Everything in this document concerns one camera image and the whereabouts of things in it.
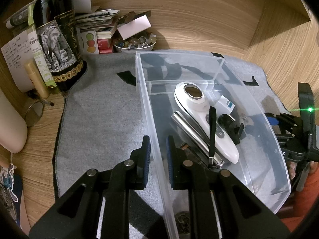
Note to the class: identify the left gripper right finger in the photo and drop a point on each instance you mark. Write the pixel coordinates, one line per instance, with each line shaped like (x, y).
(175, 159)

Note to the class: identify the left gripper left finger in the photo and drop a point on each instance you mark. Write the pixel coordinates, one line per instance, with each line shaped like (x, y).
(141, 159)

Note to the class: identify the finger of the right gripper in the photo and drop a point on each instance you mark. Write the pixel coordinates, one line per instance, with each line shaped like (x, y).
(272, 119)

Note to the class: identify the black gold lighter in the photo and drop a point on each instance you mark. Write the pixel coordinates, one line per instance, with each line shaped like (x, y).
(191, 155)

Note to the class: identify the silver metal cylinder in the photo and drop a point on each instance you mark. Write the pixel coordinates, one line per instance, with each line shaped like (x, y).
(211, 162)

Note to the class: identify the black camera mount clip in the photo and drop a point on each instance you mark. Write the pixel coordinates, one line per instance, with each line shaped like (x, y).
(233, 128)

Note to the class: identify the small white box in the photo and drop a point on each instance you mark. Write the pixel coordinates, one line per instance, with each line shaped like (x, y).
(224, 106)

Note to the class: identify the clear plastic storage bin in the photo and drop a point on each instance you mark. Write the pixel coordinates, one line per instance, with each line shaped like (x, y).
(261, 166)

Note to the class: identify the white handheld massager device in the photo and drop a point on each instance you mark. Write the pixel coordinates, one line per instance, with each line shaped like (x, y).
(190, 98)

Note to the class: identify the grey patterned mat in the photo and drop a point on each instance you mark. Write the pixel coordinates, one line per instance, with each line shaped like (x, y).
(102, 124)

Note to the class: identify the round glasses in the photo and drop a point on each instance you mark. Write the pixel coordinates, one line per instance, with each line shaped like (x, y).
(35, 110)

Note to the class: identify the bowl of stones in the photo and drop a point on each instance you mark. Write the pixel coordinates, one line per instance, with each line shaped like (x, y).
(139, 42)

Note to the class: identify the red small box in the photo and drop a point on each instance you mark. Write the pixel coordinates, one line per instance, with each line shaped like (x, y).
(105, 46)

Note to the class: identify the fruit picture card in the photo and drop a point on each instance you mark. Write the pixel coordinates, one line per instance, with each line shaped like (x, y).
(88, 43)

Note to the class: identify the cream rounded object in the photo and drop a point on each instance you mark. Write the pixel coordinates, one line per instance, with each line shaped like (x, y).
(13, 127)

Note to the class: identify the white paper card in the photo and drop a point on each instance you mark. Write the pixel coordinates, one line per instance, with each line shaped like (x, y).
(134, 27)

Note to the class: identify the sticker sheet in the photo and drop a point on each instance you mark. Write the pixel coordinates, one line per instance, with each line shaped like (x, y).
(11, 191)

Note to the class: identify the stack of papers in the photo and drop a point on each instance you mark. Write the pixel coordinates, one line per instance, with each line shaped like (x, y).
(89, 18)

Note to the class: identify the beige lip balm tube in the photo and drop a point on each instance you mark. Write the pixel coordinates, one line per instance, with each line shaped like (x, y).
(36, 78)

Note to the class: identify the green white tube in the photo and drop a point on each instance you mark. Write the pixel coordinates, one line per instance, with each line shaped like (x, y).
(37, 51)

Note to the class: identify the handwritten white note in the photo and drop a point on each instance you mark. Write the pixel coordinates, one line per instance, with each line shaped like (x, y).
(16, 52)

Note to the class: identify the dark elephant label bottle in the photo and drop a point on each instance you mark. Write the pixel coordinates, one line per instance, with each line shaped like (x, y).
(56, 30)

